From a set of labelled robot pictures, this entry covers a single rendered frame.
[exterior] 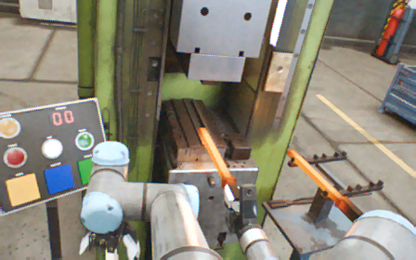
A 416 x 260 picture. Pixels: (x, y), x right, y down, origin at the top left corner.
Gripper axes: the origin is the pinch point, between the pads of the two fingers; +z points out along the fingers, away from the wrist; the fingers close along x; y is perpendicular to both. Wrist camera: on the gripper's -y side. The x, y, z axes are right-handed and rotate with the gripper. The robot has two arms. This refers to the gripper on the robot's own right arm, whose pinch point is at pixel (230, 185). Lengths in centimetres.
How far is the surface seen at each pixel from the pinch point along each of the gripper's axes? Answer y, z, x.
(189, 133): 2.2, 37.3, -5.7
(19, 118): -17, 14, -63
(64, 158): -4, 11, -52
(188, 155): 6.8, 27.6, -8.0
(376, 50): 85, 546, 555
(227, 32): -43, 27, 0
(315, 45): -38, 42, 44
